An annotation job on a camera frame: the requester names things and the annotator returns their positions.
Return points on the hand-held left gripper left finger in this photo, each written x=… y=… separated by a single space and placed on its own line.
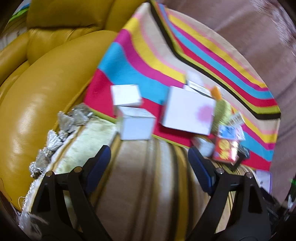
x=99 y=166

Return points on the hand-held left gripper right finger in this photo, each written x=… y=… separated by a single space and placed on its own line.
x=201 y=169

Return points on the red box yellow print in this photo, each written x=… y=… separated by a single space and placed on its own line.
x=224 y=150

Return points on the purple storage box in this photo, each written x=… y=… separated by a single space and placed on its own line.
x=263 y=179

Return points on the small white grey object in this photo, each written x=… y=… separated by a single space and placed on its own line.
x=203 y=144

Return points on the black box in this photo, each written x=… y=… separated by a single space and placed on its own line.
x=242 y=154

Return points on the blue card packet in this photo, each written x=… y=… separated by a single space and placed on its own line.
x=227 y=132

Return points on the white cube box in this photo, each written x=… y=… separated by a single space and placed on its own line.
x=136 y=126

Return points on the silver tassel fringe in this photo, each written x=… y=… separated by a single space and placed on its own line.
x=67 y=120

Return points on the large white box pink spot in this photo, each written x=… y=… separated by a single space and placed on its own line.
x=188 y=113

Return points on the white striped packet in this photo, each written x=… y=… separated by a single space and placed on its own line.
x=235 y=118

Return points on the green orange plush toy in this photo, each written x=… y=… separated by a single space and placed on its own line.
x=222 y=109

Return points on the small white box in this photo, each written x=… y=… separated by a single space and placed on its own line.
x=126 y=95

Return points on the white paper card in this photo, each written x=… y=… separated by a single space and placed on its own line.
x=194 y=76

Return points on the yellow leather sofa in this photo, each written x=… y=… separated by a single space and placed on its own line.
x=46 y=81

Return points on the colourful striped cloth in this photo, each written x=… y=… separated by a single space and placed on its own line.
x=138 y=64

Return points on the green white printed sheet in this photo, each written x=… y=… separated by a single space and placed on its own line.
x=17 y=14

